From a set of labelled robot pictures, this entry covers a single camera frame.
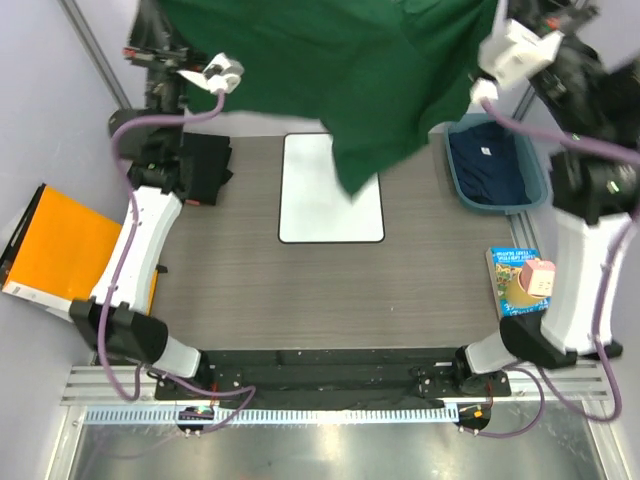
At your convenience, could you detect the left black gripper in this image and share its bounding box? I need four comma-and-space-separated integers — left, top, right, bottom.
122, 0, 210, 151

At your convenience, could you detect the green t shirt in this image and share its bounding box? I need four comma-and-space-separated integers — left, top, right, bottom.
160, 0, 497, 195

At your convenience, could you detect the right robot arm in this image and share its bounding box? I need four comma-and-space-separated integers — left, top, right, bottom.
451, 1, 639, 395

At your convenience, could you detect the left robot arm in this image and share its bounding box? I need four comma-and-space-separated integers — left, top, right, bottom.
69, 1, 213, 399

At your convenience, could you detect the navy blue t shirt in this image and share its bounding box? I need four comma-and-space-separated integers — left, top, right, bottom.
449, 121, 529, 206

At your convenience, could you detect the teal plastic basket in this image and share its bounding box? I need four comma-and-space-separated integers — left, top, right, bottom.
444, 114, 548, 215

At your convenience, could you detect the black folded t shirt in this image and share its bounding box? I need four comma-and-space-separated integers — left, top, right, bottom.
181, 133, 233, 206

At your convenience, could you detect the blue children's book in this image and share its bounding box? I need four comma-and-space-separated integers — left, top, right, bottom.
486, 247, 550, 320

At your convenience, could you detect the pink cube toy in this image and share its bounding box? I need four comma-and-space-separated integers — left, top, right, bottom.
519, 258, 555, 297

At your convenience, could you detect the orange binder folder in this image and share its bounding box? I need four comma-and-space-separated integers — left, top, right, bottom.
0, 183, 161, 326

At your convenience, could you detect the white folding board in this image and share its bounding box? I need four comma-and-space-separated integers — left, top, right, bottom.
278, 133, 385, 244

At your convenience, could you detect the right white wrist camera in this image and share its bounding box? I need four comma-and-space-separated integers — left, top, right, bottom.
470, 19, 564, 104

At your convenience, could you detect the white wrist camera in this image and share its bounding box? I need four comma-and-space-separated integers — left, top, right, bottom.
178, 53, 244, 94
470, 19, 564, 104

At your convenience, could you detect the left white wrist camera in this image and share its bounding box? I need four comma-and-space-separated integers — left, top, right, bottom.
178, 53, 244, 94

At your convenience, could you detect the aluminium frame rail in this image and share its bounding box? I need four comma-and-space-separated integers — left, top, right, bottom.
61, 361, 612, 405

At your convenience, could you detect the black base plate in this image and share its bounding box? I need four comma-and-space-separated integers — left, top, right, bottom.
144, 348, 515, 411

